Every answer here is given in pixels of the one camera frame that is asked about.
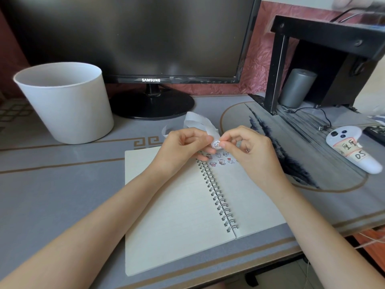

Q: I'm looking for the white sticker strip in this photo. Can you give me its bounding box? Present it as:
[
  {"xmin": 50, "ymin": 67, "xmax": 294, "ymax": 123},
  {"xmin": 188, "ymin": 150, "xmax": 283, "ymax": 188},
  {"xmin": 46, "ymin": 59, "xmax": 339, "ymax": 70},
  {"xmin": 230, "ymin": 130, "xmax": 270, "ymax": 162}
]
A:
[{"xmin": 162, "ymin": 111, "xmax": 223, "ymax": 149}]

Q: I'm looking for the person's right forearm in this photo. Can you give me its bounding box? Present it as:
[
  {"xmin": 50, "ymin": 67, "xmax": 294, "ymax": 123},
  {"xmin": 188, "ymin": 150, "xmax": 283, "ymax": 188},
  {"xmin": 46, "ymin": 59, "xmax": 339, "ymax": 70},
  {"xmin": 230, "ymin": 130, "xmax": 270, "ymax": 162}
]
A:
[{"xmin": 270, "ymin": 176, "xmax": 385, "ymax": 289}]

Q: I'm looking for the grey patterned desk mat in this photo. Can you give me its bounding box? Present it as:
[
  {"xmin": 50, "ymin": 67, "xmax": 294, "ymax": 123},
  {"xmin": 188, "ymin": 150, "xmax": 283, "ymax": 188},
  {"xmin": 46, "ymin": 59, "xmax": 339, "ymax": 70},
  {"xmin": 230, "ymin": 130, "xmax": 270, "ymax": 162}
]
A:
[{"xmin": 0, "ymin": 94, "xmax": 385, "ymax": 289}]

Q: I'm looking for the person's left hand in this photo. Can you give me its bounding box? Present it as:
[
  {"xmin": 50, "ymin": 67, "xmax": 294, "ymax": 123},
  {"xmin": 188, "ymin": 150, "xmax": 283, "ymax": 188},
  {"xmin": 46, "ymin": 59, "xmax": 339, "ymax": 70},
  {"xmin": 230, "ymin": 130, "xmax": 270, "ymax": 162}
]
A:
[{"xmin": 153, "ymin": 128, "xmax": 217, "ymax": 178}]

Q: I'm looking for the black shelf frame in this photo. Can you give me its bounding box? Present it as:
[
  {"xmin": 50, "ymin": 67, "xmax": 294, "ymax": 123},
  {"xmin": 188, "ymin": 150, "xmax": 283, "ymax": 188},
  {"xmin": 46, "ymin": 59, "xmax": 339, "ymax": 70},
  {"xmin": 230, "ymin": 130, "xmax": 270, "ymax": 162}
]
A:
[{"xmin": 248, "ymin": 14, "xmax": 385, "ymax": 115}]

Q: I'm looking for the black wire frame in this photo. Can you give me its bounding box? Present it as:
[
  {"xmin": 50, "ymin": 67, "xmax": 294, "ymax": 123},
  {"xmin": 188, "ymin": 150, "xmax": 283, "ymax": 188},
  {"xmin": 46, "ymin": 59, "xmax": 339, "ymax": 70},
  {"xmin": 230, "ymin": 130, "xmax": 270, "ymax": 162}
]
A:
[{"xmin": 329, "ymin": 6, "xmax": 379, "ymax": 23}]

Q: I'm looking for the person's left forearm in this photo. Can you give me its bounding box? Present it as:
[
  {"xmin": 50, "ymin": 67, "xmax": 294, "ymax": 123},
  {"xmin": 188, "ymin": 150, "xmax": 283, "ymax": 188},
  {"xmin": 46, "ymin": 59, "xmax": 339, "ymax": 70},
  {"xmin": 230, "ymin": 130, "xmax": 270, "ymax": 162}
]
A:
[{"xmin": 0, "ymin": 165, "xmax": 182, "ymax": 289}]

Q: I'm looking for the black computer monitor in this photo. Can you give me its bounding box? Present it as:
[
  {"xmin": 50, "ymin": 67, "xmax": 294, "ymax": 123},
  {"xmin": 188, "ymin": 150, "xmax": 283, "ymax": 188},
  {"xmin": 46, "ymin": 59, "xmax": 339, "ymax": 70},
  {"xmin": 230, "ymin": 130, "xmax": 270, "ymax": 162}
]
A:
[{"xmin": 0, "ymin": 0, "xmax": 263, "ymax": 121}]

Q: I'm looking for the black cable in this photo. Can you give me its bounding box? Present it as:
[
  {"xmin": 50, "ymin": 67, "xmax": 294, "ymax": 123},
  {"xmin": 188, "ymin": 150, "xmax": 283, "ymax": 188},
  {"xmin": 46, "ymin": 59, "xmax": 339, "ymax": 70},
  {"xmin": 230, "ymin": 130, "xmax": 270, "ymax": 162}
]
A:
[{"xmin": 284, "ymin": 106, "xmax": 331, "ymax": 131}]

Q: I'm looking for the thin white cable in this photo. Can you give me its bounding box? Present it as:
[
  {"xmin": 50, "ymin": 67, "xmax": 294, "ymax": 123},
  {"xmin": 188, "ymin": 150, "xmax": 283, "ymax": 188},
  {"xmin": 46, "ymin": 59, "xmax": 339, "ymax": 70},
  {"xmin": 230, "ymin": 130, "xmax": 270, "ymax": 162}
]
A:
[{"xmin": 302, "ymin": 230, "xmax": 385, "ymax": 289}]

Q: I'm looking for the orange woven bag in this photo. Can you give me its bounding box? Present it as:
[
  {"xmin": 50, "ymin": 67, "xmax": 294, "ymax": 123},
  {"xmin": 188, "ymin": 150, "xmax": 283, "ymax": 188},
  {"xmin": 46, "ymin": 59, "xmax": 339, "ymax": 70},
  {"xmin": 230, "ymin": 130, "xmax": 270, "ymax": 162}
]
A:
[{"xmin": 352, "ymin": 228, "xmax": 385, "ymax": 268}]

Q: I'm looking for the cream spiral notebook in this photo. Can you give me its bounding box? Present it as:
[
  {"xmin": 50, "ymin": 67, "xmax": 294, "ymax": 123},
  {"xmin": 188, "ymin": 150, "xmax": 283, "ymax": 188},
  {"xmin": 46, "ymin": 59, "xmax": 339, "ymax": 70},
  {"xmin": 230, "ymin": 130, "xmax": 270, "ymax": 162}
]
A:
[{"xmin": 125, "ymin": 144, "xmax": 287, "ymax": 277}]

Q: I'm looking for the person's right hand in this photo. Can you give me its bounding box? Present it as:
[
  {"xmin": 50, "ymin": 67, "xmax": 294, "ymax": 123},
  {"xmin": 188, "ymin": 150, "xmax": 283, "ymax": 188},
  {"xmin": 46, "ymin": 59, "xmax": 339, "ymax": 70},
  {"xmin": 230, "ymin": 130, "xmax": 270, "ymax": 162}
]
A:
[{"xmin": 220, "ymin": 125, "xmax": 291, "ymax": 190}]

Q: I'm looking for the black desk frame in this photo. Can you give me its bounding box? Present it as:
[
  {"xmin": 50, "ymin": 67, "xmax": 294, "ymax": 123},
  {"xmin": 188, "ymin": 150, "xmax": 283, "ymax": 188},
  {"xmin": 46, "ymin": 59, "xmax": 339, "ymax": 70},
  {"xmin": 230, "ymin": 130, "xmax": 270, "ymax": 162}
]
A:
[{"xmin": 244, "ymin": 272, "xmax": 259, "ymax": 287}]

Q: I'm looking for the grey cylindrical speaker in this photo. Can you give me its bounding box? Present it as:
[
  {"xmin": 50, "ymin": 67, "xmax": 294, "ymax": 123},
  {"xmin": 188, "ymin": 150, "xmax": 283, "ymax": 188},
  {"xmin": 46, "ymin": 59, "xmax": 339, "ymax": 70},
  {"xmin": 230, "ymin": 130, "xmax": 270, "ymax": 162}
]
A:
[{"xmin": 278, "ymin": 68, "xmax": 318, "ymax": 108}]

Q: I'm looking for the white plastic waste bin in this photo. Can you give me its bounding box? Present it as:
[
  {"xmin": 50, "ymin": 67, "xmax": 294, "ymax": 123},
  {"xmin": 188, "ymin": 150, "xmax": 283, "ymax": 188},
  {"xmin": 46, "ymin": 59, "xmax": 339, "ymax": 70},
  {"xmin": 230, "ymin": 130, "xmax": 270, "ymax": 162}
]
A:
[{"xmin": 13, "ymin": 62, "xmax": 115, "ymax": 145}]

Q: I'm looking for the white labelled VR controller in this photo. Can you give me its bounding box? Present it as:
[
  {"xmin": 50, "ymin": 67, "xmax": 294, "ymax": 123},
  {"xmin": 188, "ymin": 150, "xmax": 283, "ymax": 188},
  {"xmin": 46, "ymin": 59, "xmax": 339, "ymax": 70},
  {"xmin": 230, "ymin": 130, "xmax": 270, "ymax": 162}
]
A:
[{"xmin": 326, "ymin": 125, "xmax": 383, "ymax": 175}]

